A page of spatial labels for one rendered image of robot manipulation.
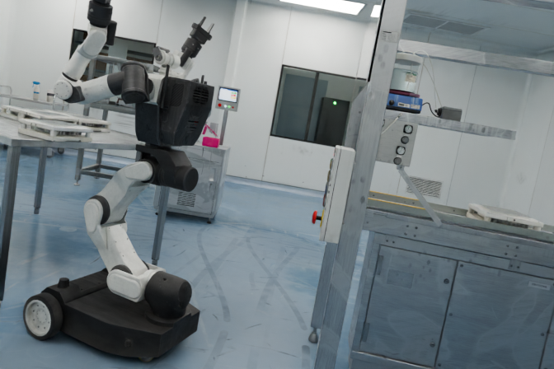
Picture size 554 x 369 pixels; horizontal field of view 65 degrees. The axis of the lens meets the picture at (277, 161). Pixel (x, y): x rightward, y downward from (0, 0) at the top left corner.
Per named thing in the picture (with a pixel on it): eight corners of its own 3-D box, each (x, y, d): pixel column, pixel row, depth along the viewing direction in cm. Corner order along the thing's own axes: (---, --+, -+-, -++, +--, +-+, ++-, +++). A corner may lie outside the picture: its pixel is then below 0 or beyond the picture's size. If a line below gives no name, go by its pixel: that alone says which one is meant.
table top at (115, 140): (-120, 103, 270) (-120, 97, 270) (49, 118, 365) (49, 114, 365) (10, 146, 196) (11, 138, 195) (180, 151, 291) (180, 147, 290)
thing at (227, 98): (208, 143, 457) (218, 84, 451) (210, 142, 467) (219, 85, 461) (230, 147, 458) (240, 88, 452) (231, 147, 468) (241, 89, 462)
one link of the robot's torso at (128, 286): (166, 293, 211) (170, 267, 210) (138, 306, 193) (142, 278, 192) (133, 280, 219) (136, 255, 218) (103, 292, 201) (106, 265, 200)
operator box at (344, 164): (318, 240, 118) (336, 147, 115) (320, 226, 135) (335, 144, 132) (340, 245, 117) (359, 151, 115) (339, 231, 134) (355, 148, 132)
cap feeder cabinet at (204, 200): (150, 214, 426) (161, 138, 418) (164, 203, 482) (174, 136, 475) (213, 225, 428) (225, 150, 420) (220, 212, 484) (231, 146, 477)
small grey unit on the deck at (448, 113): (434, 118, 193) (437, 105, 193) (430, 119, 200) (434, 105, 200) (462, 123, 192) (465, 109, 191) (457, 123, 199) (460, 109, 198)
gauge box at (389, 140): (359, 157, 190) (368, 113, 188) (358, 156, 200) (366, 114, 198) (410, 166, 188) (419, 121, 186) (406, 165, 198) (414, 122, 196)
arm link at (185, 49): (197, 54, 233) (186, 72, 233) (180, 43, 231) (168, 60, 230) (199, 51, 222) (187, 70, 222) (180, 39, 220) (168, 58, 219)
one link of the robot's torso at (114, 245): (158, 281, 213) (127, 190, 219) (130, 293, 194) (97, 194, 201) (136, 290, 219) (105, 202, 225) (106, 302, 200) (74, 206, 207)
